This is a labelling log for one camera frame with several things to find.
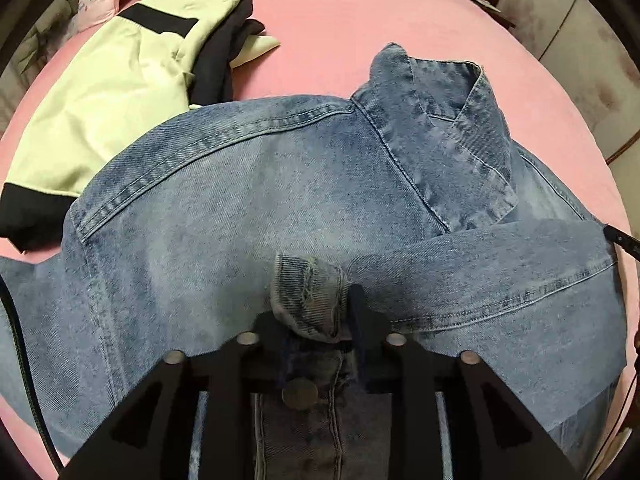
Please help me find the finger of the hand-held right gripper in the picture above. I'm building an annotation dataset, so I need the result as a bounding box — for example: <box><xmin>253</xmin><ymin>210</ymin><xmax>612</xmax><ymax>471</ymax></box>
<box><xmin>602</xmin><ymin>222</ymin><xmax>640</xmax><ymax>263</ymax></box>

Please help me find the black cable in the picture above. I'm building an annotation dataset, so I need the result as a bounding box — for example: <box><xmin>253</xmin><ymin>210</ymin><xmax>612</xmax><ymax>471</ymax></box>
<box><xmin>0</xmin><ymin>277</ymin><xmax>64</xmax><ymax>474</ymax></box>

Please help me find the light green and black garment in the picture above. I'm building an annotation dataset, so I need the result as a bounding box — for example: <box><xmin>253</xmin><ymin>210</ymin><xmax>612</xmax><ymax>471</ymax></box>
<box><xmin>0</xmin><ymin>0</ymin><xmax>280</xmax><ymax>254</ymax></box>

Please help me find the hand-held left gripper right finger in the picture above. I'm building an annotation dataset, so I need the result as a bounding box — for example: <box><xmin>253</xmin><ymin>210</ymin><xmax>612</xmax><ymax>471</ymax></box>
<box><xmin>349</xmin><ymin>284</ymin><xmax>586</xmax><ymax>480</ymax></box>

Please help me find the blue denim jacket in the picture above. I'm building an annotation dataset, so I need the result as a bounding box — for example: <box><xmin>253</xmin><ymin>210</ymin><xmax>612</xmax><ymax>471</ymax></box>
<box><xmin>0</xmin><ymin>42</ymin><xmax>629</xmax><ymax>480</ymax></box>

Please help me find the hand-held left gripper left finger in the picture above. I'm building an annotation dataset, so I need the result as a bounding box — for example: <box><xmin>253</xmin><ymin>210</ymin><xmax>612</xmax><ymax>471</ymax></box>
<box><xmin>65</xmin><ymin>310</ymin><xmax>293</xmax><ymax>480</ymax></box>

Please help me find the floral panel wardrobe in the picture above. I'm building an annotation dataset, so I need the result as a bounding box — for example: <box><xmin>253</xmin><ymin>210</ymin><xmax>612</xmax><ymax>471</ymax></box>
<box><xmin>430</xmin><ymin>0</ymin><xmax>640</xmax><ymax>163</ymax></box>

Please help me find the wooden nightstand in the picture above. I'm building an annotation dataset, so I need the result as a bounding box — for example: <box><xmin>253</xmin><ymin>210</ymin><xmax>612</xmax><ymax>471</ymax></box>
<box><xmin>452</xmin><ymin>0</ymin><xmax>517</xmax><ymax>31</ymax></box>

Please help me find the grey puffer coat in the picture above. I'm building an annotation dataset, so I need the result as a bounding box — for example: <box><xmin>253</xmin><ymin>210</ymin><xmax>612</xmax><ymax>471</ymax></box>
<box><xmin>12</xmin><ymin>0</ymin><xmax>81</xmax><ymax>76</ymax></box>

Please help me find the pink bed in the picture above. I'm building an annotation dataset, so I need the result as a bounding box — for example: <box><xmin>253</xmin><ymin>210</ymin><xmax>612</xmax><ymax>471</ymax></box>
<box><xmin>0</xmin><ymin>0</ymin><xmax>634</xmax><ymax>480</ymax></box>

